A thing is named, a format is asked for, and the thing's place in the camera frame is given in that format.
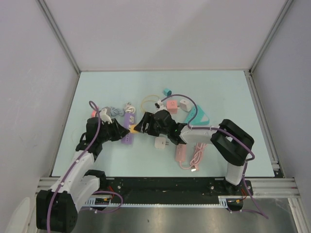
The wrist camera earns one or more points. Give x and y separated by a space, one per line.
159 105
105 115

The purple socket block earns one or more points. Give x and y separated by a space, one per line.
129 120

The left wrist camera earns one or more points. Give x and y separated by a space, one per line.
105 115

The blue cable duct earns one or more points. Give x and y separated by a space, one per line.
161 199

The red pink plug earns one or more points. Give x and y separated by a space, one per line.
93 113

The yellow plug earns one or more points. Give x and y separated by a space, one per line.
132 129

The white charger plug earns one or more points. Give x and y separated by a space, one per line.
160 143

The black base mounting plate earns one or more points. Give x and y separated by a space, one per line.
209 185

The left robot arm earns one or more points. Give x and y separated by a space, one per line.
57 208

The teal power strip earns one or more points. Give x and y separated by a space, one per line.
201 118

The pink cube socket adapter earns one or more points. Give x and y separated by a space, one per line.
172 106

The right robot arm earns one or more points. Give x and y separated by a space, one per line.
233 143

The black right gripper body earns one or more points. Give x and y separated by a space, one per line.
159 130

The pink power strip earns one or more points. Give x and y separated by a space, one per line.
180 154

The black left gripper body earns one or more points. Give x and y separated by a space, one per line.
106 134

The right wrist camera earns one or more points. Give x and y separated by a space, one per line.
159 105

